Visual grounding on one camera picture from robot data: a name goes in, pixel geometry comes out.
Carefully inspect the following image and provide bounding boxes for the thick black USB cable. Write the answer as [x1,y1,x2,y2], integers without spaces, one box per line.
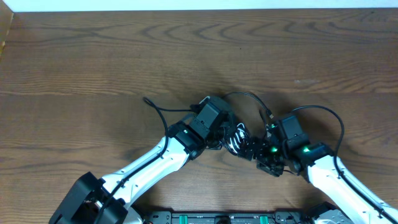
[222,123,252,156]

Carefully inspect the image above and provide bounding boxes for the thin black cable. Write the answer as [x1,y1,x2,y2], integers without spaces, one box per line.
[222,91,275,138]

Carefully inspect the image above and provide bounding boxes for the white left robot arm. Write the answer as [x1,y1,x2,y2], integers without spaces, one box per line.
[49,111,244,223]

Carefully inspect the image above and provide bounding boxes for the black left camera cable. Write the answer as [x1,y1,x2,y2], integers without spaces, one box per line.
[99,96,203,224]

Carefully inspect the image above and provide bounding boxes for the black camera cable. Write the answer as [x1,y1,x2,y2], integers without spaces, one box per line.
[99,96,203,224]
[290,105,398,224]

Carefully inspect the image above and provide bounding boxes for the black right camera cable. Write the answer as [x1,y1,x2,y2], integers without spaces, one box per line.
[290,105,398,224]

